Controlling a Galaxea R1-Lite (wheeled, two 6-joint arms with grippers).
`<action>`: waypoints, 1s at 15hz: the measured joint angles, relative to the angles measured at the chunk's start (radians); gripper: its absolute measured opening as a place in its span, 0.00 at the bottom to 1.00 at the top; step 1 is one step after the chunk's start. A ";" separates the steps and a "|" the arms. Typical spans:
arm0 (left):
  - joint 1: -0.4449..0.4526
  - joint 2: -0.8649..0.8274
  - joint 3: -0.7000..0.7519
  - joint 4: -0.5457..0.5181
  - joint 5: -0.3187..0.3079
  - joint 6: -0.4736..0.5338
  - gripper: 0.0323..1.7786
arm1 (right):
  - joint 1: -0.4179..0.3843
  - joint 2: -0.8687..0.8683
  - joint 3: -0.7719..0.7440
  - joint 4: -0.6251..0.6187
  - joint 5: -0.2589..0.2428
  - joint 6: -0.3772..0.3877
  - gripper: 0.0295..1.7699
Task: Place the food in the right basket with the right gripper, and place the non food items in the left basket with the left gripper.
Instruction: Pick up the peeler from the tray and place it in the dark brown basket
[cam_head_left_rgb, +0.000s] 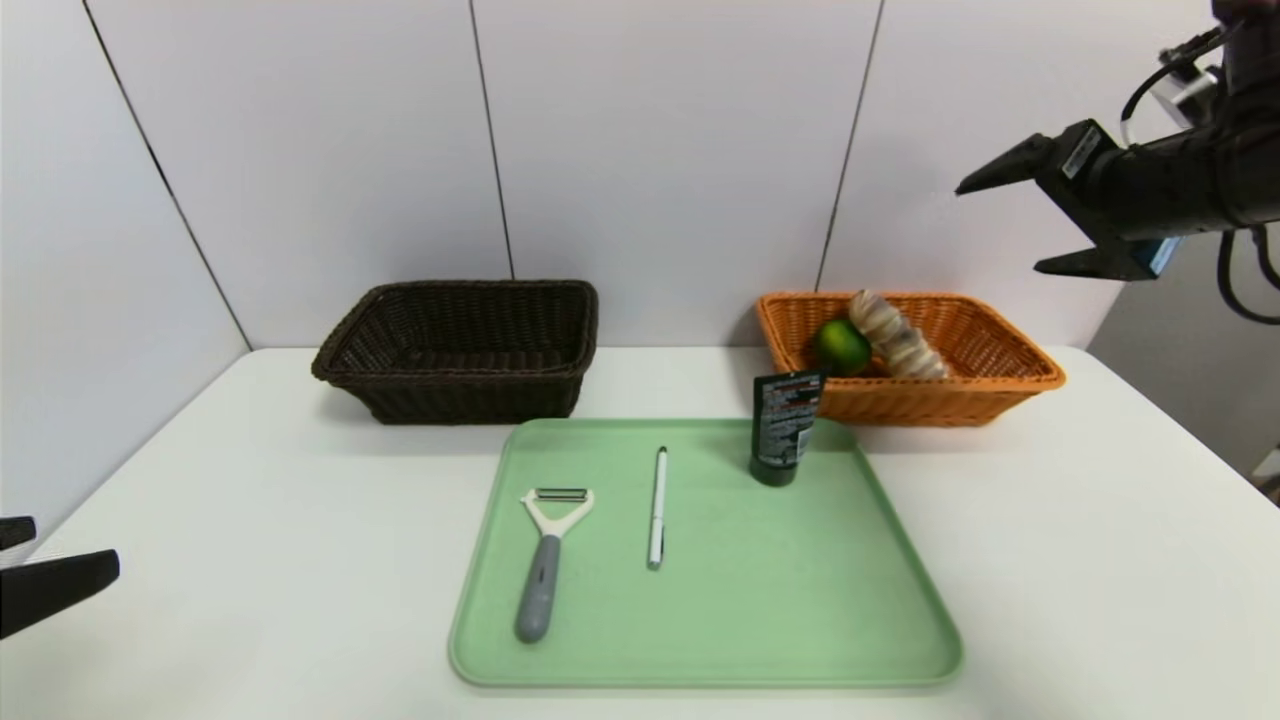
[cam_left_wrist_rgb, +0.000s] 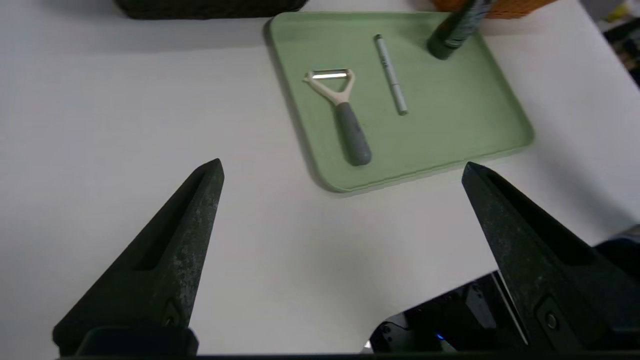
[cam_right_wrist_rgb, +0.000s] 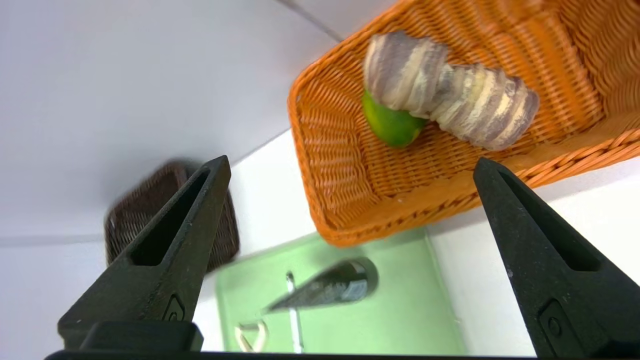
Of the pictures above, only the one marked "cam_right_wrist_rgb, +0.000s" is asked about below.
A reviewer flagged green lime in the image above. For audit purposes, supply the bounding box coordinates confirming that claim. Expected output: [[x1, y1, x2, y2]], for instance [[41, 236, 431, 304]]
[[361, 90, 428, 148]]

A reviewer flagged dark brown wicker basket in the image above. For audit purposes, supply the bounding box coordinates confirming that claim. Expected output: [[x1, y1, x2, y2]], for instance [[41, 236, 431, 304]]
[[104, 161, 240, 273]]

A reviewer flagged white peeler with grey handle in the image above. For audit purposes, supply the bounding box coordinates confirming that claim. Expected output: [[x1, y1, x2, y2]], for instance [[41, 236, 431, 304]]
[[234, 320, 271, 354]]

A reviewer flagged orange wicker basket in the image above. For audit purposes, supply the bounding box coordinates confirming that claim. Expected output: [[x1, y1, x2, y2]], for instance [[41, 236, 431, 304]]
[[287, 0, 640, 248]]

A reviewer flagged light green plastic tray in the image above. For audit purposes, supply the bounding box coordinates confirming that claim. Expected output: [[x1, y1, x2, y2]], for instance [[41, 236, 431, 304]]
[[215, 227, 468, 356]]

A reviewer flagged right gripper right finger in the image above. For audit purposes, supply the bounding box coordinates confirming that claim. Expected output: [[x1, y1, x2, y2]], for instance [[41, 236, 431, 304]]
[[473, 157, 640, 360]]

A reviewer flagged white pen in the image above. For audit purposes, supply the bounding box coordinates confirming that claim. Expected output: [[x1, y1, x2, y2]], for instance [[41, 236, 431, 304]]
[[285, 271, 306, 354]]

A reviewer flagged black squeeze tube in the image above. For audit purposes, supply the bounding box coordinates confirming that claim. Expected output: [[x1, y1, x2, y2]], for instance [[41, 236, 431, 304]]
[[264, 257, 379, 313]]

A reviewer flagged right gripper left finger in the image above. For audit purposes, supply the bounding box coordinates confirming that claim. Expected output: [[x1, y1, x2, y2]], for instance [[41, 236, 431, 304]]
[[57, 155, 232, 352]]

